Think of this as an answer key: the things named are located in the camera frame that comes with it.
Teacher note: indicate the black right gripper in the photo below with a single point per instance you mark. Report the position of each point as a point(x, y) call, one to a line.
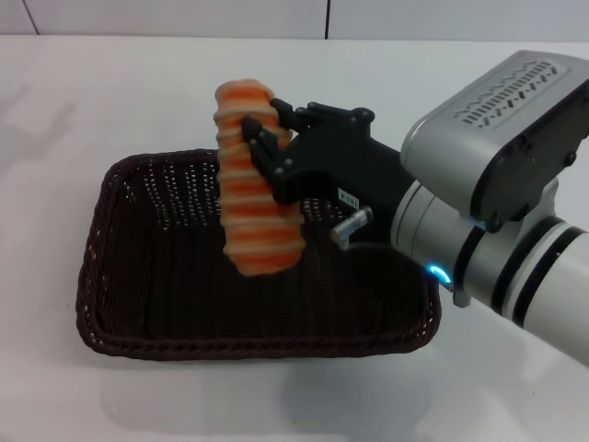
point(336, 147)

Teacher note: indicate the orange striped bread roll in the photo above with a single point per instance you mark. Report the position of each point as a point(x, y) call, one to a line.
point(257, 230)

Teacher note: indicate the black woven wicker basket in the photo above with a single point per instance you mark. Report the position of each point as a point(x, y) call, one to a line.
point(184, 299)

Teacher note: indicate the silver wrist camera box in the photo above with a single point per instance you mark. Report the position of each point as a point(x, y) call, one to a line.
point(497, 124)

